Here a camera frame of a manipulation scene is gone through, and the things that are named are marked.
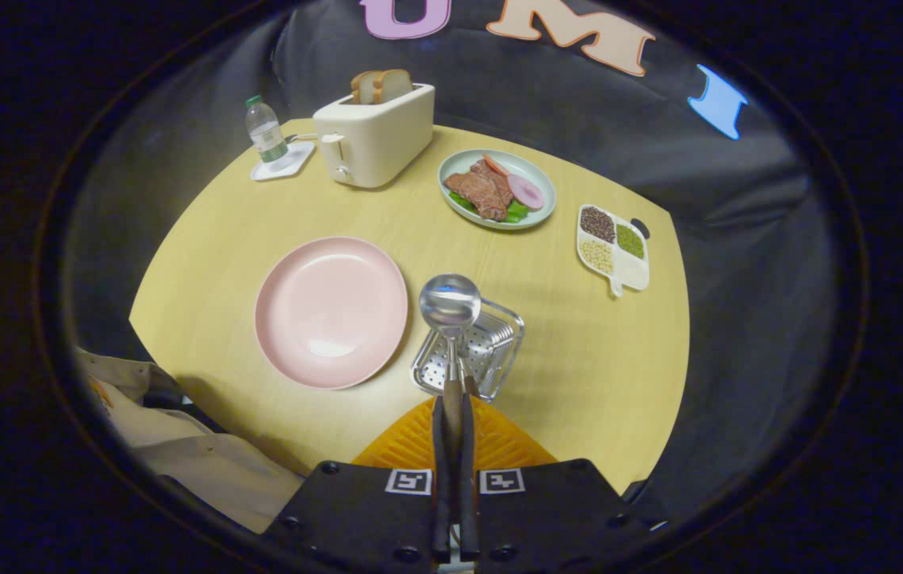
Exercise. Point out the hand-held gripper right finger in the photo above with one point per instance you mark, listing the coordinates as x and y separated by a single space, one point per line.
469 478

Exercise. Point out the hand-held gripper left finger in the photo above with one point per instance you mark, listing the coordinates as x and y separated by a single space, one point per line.
438 478

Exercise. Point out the pink round plate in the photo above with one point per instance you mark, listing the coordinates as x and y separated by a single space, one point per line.
331 311

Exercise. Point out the person's beige clothing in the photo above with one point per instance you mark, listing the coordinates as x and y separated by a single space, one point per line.
204 462

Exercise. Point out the white divided seasoning dish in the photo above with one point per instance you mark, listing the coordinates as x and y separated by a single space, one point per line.
633 271

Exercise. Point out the green lettuce leaf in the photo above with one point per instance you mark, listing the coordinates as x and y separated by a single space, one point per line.
516 211

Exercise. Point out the brown meat slices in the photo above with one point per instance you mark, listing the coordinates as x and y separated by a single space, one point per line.
483 191

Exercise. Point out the pink ham slice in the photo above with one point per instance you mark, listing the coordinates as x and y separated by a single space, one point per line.
527 192

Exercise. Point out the orange carrot slice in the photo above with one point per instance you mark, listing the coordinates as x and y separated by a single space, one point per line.
495 165

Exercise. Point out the pale green food plate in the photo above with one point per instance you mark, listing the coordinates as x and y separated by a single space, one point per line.
539 171

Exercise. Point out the cream white toaster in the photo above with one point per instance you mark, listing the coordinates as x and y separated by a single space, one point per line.
375 139

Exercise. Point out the white square coaster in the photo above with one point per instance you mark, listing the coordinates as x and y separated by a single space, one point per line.
292 163

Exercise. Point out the clear plastic water bottle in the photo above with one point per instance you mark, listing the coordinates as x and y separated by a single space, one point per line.
266 135

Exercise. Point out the toasted bread slice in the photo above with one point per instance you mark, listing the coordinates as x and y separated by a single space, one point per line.
363 88
395 84

